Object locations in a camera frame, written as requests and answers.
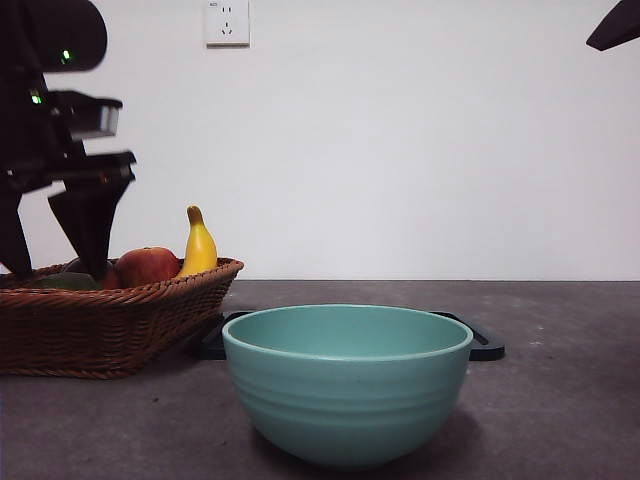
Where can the yellow banana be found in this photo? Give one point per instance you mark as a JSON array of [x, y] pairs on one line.
[[202, 250]]

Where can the white wall power socket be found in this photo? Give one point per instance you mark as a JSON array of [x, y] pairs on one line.
[[227, 25]]

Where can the brown woven wicker basket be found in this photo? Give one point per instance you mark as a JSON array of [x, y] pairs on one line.
[[100, 330]]

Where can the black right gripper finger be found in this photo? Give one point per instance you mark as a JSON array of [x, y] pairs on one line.
[[620, 25]]

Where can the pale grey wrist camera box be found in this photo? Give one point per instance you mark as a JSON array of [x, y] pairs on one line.
[[102, 117]]

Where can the teal ceramic bowl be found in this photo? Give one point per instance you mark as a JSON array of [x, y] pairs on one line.
[[345, 400]]

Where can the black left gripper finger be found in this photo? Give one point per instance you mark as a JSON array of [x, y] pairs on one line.
[[12, 230], [90, 220]]

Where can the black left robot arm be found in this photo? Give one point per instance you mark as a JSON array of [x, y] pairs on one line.
[[50, 25]]

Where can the green avocado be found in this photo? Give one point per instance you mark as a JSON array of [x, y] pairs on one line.
[[65, 282]]

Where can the red yellow apple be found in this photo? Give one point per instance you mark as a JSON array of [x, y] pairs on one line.
[[150, 267]]

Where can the black rectangular tray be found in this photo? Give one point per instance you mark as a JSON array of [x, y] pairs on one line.
[[487, 350]]

